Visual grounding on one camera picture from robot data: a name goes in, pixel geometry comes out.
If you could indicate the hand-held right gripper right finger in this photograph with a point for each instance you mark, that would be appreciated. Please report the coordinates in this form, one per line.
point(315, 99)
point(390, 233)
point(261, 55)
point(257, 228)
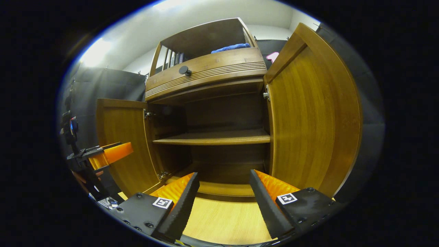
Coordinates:
point(267, 209)

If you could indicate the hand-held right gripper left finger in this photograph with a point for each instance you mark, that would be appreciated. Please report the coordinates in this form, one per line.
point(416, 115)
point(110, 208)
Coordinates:
point(183, 212)

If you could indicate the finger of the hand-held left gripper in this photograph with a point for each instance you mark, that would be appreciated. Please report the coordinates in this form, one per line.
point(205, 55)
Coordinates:
point(118, 151)

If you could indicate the wooden cabinet door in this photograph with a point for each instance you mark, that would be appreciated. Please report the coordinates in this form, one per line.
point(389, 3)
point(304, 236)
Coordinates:
point(308, 120)
point(123, 127)

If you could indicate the wooden double-door shoe cabinet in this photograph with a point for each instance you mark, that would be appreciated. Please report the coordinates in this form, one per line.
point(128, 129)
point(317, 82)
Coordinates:
point(223, 113)

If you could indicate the wooden inner cabinet shelf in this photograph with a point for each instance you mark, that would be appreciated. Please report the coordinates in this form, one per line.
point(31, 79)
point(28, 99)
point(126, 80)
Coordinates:
point(212, 138)

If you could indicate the black backdrop cloth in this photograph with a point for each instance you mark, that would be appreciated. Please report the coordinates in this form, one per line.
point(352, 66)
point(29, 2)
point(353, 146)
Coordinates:
point(109, 85)

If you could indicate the black round drawer knob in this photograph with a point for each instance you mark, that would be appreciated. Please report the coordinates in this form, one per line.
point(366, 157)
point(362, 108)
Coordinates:
point(184, 70)

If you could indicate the grey book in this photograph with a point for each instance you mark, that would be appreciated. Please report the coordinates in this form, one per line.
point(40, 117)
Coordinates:
point(172, 59)

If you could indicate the black book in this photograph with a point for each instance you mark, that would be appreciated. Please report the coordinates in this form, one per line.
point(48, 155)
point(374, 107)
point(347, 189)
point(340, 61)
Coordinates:
point(177, 58)

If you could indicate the dark blue book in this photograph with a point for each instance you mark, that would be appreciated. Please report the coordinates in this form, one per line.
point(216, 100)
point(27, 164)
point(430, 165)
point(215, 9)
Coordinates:
point(181, 58)

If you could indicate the blue towel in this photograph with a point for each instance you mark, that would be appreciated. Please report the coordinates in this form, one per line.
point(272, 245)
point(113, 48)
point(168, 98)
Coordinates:
point(231, 48)

